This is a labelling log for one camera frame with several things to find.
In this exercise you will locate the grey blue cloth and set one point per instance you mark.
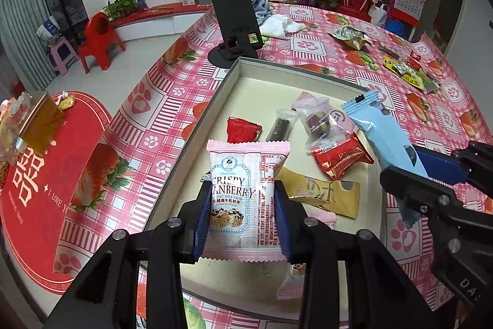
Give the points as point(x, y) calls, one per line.
point(260, 5)

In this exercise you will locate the white gift bag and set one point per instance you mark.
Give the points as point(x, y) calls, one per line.
point(378, 15)

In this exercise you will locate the gold box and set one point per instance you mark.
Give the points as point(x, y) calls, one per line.
point(42, 121)

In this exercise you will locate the dark flat snack packet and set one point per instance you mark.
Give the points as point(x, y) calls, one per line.
point(393, 49)

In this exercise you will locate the small red snack packet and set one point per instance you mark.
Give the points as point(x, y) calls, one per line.
point(415, 60)

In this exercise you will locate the red plastic chair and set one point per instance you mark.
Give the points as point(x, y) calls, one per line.
point(100, 40)

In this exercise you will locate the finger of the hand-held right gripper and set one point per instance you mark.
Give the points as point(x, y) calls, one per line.
point(416, 186)
point(439, 165)

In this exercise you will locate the grey box with white inside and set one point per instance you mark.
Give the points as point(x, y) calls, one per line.
point(246, 97)

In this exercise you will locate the gold snack packet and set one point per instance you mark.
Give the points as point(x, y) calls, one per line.
point(327, 194)

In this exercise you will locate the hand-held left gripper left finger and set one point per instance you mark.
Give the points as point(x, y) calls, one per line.
point(202, 225)

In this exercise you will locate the pink plastic stool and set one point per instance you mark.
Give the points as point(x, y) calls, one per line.
point(63, 53)

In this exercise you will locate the clear packet with dark bar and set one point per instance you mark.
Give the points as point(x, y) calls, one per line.
point(279, 126)

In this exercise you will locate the clear packet with chocolate balls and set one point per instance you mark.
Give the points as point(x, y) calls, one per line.
point(319, 121)

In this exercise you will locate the black phone stand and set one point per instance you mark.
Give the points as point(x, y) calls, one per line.
point(231, 9)

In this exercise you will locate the red round floor mat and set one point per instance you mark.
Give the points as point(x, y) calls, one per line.
point(38, 217)

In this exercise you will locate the blue white bag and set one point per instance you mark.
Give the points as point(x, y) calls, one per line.
point(48, 27)

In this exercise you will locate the red white low cabinet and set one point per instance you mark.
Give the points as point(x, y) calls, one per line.
point(161, 15)

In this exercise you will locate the green silver snack packet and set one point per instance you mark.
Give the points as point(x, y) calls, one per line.
point(348, 36)

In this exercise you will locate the light blue snack packet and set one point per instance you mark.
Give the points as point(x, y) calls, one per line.
point(377, 128)

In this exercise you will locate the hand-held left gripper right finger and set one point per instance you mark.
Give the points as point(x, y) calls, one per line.
point(285, 225)

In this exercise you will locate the white cloth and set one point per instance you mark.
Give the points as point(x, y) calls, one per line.
point(281, 26)

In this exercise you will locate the leafy green plant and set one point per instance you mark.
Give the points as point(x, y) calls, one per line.
point(119, 7)

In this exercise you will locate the yellow snack packet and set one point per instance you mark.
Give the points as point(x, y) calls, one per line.
point(400, 70)

